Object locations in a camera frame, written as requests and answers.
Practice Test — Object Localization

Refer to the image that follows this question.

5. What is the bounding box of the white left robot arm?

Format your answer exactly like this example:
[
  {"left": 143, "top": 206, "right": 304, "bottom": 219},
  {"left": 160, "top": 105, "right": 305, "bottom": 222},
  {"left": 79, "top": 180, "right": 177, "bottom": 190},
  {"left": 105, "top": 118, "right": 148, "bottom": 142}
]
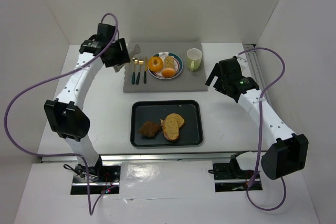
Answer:
[{"left": 44, "top": 23, "right": 130, "bottom": 175}]

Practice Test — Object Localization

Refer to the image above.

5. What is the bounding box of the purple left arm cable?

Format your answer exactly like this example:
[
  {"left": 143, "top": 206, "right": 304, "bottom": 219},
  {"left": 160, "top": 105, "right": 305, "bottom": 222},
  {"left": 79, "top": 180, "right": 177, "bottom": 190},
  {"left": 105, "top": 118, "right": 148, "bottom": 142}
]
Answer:
[{"left": 4, "top": 13, "right": 120, "bottom": 216}]

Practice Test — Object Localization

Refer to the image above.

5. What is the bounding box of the aluminium rail at front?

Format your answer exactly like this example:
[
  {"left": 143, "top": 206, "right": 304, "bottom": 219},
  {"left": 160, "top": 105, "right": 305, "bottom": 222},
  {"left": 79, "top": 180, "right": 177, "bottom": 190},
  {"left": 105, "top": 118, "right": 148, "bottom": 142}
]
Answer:
[{"left": 40, "top": 151, "right": 245, "bottom": 162}]

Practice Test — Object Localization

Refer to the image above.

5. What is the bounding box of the gold fork green handle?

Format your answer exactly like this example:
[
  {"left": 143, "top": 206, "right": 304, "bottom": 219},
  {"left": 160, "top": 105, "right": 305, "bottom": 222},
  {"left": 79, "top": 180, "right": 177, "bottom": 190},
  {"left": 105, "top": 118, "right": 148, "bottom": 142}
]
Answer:
[{"left": 135, "top": 57, "right": 144, "bottom": 84}]

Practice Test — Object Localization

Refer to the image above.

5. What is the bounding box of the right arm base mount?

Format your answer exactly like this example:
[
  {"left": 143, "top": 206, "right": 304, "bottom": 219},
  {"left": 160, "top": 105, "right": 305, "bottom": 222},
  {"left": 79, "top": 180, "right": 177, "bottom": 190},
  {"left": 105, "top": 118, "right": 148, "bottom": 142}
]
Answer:
[{"left": 208, "top": 151, "right": 254, "bottom": 193}]

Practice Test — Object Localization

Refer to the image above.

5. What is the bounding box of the white plate with coloured rim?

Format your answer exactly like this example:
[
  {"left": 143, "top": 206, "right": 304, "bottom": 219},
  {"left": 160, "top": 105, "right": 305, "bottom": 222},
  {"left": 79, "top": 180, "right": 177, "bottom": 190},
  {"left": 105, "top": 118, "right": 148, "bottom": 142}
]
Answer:
[{"left": 148, "top": 52, "right": 183, "bottom": 80}]

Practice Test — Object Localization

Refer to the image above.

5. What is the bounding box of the glazed round bun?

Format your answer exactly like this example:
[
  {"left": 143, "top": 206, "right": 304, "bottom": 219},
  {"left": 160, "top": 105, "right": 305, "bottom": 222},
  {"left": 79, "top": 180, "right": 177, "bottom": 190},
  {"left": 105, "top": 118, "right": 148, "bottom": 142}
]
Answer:
[{"left": 161, "top": 68, "right": 175, "bottom": 78}]

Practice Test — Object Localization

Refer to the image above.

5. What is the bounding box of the gold knife green handle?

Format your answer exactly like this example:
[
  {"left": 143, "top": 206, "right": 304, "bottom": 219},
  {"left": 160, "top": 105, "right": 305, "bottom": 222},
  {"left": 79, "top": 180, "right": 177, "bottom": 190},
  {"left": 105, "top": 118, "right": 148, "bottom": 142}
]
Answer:
[{"left": 143, "top": 57, "right": 148, "bottom": 84}]

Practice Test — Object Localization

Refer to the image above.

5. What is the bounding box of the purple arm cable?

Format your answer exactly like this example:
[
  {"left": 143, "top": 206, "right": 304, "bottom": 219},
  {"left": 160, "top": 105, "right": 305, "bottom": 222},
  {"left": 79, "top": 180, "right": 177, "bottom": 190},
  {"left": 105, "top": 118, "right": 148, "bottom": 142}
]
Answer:
[
  {"left": 237, "top": 47, "right": 287, "bottom": 211},
  {"left": 4, "top": 13, "right": 120, "bottom": 216}
]

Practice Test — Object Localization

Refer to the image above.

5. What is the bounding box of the small seeded bread slice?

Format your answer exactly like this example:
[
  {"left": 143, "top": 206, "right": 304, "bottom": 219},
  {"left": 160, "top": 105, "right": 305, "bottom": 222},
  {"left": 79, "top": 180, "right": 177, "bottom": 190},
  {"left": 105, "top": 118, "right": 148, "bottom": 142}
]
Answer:
[{"left": 164, "top": 56, "right": 175, "bottom": 69}]

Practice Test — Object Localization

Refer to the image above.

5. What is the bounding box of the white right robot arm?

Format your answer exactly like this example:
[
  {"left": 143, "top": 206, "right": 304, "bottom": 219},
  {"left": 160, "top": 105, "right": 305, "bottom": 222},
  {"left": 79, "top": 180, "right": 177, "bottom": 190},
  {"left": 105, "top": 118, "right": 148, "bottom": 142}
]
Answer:
[{"left": 205, "top": 57, "right": 309, "bottom": 180}]

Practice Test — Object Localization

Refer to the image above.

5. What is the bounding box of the pale green mug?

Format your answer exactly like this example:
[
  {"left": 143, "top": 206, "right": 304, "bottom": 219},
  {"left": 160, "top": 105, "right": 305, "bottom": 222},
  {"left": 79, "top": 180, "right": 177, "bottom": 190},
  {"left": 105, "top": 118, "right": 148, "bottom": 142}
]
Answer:
[{"left": 187, "top": 48, "right": 203, "bottom": 71}]

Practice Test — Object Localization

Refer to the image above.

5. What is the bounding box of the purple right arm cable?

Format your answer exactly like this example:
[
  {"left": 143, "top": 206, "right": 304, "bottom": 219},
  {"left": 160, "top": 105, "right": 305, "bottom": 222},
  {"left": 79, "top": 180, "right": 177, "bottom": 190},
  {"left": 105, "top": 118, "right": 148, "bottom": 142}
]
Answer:
[{"left": 237, "top": 47, "right": 287, "bottom": 211}]

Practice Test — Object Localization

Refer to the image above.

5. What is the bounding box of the aluminium rail at right wall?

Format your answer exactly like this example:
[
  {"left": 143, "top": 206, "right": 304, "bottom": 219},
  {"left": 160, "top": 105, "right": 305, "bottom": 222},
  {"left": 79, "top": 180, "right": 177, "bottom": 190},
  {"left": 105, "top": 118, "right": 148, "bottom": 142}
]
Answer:
[{"left": 243, "top": 44, "right": 267, "bottom": 90}]

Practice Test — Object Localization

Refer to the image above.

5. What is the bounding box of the orange bagel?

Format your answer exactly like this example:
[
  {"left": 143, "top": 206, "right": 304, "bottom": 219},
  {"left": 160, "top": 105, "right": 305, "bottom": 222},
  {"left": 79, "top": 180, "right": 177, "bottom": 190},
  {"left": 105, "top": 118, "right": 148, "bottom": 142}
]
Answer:
[{"left": 148, "top": 56, "right": 164, "bottom": 72}]

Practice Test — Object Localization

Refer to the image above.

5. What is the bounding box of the dark brown bread piece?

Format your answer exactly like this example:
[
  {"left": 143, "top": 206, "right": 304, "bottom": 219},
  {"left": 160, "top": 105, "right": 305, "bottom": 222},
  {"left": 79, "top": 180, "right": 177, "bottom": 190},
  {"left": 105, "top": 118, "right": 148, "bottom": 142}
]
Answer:
[{"left": 138, "top": 121, "right": 162, "bottom": 138}]

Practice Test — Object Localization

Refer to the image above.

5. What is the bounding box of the large seeded bread slice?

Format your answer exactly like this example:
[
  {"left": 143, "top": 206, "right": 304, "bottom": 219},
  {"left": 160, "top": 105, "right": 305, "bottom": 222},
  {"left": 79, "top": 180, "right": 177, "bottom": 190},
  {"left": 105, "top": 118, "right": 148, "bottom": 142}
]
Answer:
[{"left": 160, "top": 113, "right": 180, "bottom": 142}]

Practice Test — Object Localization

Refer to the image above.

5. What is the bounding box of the black rectangular tray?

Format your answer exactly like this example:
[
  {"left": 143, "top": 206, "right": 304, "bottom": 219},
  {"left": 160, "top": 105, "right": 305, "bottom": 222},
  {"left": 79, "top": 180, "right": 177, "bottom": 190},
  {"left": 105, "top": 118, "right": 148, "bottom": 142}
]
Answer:
[{"left": 130, "top": 100, "right": 203, "bottom": 148}]

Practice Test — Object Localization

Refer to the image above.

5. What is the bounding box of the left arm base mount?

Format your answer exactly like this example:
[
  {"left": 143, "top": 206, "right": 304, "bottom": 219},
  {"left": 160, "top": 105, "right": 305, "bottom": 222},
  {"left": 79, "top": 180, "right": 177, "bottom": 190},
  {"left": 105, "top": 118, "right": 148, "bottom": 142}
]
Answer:
[{"left": 63, "top": 164, "right": 121, "bottom": 195}]

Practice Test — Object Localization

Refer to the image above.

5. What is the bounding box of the gold spoon green handle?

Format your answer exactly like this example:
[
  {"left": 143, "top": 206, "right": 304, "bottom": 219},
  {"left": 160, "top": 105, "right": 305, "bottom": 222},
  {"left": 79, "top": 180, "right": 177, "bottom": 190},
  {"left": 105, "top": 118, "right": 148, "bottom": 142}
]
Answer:
[{"left": 131, "top": 57, "right": 139, "bottom": 84}]

